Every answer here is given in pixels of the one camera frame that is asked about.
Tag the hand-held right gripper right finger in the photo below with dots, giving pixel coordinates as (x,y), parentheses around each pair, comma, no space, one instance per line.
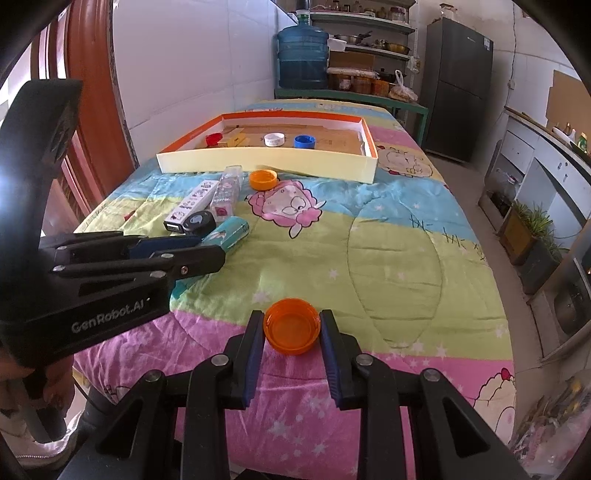
(332,364)

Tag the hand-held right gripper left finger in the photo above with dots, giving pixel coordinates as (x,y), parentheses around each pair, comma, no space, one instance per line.
(256,355)

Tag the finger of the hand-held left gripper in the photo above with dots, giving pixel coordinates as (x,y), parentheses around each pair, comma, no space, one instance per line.
(198,261)
(157,245)

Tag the black round cap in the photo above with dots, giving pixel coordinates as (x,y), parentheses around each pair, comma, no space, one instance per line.
(198,224)

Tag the teal patterned box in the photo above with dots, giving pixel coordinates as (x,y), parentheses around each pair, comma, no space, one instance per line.
(228,235)

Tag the orange bottle cap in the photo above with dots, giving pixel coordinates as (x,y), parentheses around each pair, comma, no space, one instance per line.
(263,180)
(291,330)

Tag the white cartoon cat box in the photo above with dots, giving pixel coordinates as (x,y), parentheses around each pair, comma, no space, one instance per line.
(191,205)

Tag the clear plastic box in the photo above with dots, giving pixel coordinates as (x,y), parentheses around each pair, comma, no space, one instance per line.
(226,194)

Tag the red bottle cap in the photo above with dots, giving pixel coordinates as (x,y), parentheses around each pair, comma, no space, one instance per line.
(214,139)

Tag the orange rimmed cardboard tray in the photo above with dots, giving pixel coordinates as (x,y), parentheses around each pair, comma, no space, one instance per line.
(277,164)

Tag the shiny gold box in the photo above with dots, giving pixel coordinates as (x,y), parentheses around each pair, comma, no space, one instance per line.
(235,137)

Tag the white bottle cap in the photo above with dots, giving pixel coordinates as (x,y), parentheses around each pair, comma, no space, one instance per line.
(274,139)

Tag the blue bottle cap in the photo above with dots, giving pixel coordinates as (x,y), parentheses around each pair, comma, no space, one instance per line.
(304,141)

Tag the person's left hand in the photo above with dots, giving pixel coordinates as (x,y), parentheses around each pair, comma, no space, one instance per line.
(56,383)

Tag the red wooden door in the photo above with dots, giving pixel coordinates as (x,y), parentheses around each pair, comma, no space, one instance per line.
(92,92)

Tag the green table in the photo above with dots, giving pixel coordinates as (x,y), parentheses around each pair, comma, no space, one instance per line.
(351,96)

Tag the blue water jug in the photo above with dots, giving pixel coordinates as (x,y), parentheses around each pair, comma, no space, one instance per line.
(302,60)

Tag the pile of plastic bags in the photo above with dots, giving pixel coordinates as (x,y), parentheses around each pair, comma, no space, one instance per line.
(554,424)

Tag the plastic jar of preserves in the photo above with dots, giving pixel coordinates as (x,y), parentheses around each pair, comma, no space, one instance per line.
(381,86)
(363,84)
(341,81)

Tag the potted plant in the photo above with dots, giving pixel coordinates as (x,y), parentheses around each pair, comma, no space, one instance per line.
(545,265)
(526,233)

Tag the white shoe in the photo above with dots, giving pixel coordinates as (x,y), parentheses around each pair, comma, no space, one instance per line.
(41,450)

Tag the metal pot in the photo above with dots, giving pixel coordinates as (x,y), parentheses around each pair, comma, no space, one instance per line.
(570,309)

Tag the glass jug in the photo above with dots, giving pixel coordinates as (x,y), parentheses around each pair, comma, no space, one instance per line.
(505,187)

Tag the brown cardboard box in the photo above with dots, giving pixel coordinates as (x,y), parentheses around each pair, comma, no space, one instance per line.
(351,60)

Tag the plastic bag of food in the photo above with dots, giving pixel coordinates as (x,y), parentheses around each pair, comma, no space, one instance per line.
(402,93)

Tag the black cooking pot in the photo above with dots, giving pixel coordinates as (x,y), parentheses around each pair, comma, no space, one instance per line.
(387,74)

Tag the grey kitchen counter cabinet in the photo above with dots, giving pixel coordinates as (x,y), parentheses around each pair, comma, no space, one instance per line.
(545,175)

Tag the metal shelf unit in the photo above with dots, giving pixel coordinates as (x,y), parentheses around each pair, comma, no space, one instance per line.
(369,28)

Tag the dark refrigerator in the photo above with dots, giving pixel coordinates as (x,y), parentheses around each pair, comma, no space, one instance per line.
(457,92)

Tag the green yellow bottle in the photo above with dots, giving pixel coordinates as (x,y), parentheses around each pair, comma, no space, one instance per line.
(582,141)

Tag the glass jar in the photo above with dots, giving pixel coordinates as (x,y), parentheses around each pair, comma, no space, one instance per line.
(446,10)

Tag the cardboard wall sheet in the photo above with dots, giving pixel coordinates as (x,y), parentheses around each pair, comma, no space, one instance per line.
(570,99)

